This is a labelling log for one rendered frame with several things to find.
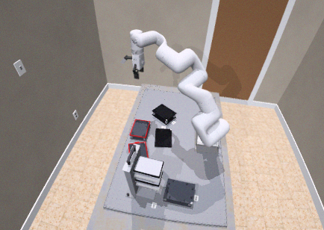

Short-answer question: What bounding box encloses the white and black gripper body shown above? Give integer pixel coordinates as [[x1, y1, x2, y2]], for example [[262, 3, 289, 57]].
[[132, 53, 145, 70]]

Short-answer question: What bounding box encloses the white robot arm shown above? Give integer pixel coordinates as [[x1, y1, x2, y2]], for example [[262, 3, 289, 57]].
[[130, 30, 230, 147]]

